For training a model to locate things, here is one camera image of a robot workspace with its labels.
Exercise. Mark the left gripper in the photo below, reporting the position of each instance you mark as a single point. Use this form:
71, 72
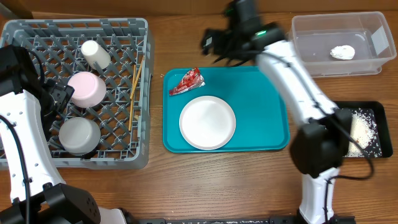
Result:
64, 93

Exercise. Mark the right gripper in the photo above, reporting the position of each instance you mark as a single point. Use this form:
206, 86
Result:
216, 43

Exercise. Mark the small white bowl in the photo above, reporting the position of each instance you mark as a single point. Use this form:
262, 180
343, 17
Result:
89, 89

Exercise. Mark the grey metal bowl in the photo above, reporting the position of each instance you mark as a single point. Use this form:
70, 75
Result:
79, 136

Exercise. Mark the red snack wrapper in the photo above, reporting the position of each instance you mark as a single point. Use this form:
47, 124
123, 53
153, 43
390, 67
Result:
191, 80

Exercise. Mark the white cup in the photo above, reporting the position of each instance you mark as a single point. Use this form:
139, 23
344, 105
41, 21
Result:
93, 52

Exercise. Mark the large white dinner plate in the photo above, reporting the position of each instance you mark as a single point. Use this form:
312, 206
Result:
207, 123

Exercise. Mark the white tissue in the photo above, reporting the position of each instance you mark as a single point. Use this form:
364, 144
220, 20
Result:
343, 52

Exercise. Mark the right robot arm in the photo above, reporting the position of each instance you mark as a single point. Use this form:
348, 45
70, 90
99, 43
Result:
322, 138

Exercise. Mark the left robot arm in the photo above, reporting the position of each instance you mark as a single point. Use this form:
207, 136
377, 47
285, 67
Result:
29, 105

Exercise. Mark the teal serving tray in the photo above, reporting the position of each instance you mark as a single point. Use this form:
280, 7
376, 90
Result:
262, 122

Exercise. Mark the grey plastic dish rack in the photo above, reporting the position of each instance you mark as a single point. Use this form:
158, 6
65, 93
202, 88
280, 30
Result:
57, 47

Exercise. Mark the clear plastic container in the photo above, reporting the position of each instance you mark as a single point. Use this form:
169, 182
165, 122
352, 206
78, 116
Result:
372, 24

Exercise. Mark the pile of rice grains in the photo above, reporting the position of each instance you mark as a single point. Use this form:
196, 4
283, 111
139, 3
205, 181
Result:
364, 131

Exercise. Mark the black plastic tray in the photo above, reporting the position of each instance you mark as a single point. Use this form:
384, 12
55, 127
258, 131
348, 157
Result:
374, 112

